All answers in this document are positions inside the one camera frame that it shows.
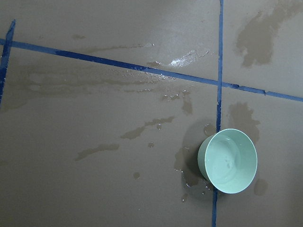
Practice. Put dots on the mint green bowl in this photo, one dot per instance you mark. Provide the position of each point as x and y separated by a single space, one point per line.
228 160

